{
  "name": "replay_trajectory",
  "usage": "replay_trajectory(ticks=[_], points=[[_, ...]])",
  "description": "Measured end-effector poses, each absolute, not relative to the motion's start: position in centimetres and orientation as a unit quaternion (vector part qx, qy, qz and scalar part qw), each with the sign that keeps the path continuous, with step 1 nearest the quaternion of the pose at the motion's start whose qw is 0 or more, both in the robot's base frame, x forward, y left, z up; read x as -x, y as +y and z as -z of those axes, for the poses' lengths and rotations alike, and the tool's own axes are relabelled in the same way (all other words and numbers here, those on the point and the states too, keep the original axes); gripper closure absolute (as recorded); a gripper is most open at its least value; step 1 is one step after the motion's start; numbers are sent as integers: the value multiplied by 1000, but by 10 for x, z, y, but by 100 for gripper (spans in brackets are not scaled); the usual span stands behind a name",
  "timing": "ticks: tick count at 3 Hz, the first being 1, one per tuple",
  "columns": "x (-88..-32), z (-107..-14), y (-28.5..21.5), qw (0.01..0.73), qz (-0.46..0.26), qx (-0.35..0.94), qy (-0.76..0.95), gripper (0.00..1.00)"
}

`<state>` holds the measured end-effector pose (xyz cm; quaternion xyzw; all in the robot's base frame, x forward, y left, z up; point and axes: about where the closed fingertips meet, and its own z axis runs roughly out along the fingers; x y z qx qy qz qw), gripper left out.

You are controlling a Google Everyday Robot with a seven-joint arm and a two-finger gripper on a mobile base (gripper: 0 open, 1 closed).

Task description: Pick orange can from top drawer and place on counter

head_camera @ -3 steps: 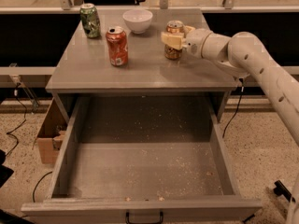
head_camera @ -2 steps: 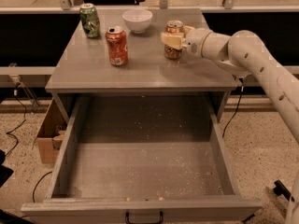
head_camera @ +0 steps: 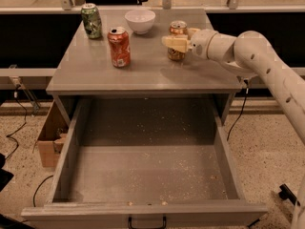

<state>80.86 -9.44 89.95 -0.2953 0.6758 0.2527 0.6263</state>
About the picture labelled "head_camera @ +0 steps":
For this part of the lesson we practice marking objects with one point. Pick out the green soda can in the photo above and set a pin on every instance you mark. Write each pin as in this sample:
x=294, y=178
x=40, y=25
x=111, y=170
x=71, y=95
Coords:
x=91, y=20

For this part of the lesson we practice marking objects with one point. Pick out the orange soda can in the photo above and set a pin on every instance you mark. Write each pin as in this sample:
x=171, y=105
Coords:
x=177, y=28

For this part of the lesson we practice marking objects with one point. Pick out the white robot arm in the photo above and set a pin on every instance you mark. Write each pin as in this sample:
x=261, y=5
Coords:
x=248, y=55

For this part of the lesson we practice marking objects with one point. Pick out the grey cabinet counter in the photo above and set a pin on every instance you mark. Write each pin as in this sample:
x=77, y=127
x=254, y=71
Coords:
x=86, y=68

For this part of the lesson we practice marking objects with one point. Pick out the cardboard box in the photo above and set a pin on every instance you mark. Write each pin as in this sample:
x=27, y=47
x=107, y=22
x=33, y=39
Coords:
x=52, y=137

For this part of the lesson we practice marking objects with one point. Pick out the open grey top drawer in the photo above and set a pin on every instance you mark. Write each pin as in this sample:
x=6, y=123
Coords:
x=144, y=158

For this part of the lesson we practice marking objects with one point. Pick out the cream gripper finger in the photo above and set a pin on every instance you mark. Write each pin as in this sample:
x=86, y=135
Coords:
x=192, y=31
x=179, y=43

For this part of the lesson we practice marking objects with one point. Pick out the black drawer handle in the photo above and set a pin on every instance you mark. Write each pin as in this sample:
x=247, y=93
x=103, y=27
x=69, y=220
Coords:
x=147, y=223

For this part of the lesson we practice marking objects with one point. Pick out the black cable floor left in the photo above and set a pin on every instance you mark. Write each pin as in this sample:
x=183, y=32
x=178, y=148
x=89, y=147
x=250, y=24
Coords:
x=38, y=188

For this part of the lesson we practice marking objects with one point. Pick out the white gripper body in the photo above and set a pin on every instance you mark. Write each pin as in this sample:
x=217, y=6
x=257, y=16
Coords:
x=199, y=44

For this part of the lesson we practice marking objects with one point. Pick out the white bowl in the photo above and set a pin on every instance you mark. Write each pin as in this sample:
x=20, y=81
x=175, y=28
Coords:
x=140, y=21

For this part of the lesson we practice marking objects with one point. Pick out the red soda can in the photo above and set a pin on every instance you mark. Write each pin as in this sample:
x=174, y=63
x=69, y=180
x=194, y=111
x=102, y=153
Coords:
x=118, y=39

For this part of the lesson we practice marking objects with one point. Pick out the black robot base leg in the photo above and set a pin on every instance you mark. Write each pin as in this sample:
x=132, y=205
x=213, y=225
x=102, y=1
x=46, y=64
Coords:
x=286, y=193

